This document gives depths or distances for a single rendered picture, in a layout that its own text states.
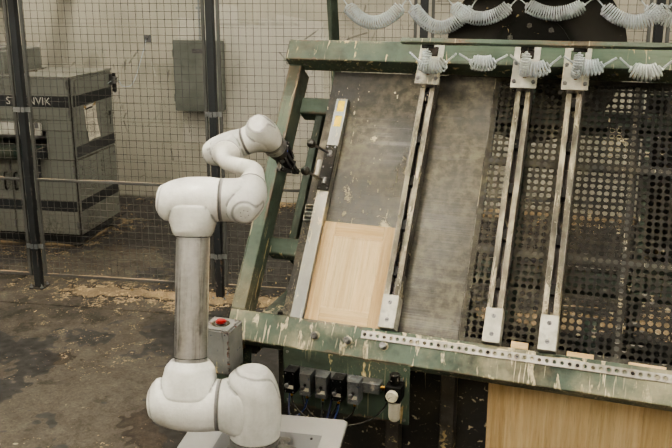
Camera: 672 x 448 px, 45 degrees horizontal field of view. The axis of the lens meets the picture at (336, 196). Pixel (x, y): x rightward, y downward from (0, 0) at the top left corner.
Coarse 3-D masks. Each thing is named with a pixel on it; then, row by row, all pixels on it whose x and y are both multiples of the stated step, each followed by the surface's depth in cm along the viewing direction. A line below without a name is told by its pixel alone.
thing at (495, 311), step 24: (528, 48) 304; (528, 72) 307; (528, 96) 315; (528, 120) 315; (504, 192) 304; (504, 216) 300; (504, 240) 298; (504, 264) 293; (504, 288) 290; (504, 312) 291
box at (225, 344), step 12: (216, 324) 298; (240, 324) 301; (216, 336) 294; (228, 336) 293; (240, 336) 302; (216, 348) 295; (228, 348) 294; (240, 348) 303; (216, 360) 296; (228, 360) 295; (240, 360) 304; (216, 372) 298; (228, 372) 296
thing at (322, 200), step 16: (336, 112) 340; (336, 128) 338; (336, 144) 335; (336, 160) 334; (320, 192) 329; (320, 208) 326; (320, 224) 323; (304, 256) 320; (304, 272) 318; (304, 288) 315; (304, 304) 313
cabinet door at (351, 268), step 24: (336, 240) 322; (360, 240) 319; (384, 240) 316; (336, 264) 318; (360, 264) 315; (384, 264) 312; (312, 288) 317; (336, 288) 314; (360, 288) 311; (384, 288) 308; (312, 312) 313; (336, 312) 310; (360, 312) 308
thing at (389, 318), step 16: (432, 48) 316; (416, 80) 328; (432, 80) 325; (432, 96) 327; (416, 112) 326; (432, 112) 328; (416, 128) 324; (416, 144) 323; (416, 160) 322; (416, 176) 316; (416, 192) 313; (400, 208) 313; (416, 208) 315; (400, 224) 310; (400, 240) 311; (400, 256) 310; (400, 272) 303; (400, 288) 301; (384, 304) 300; (400, 304) 303; (384, 320) 298
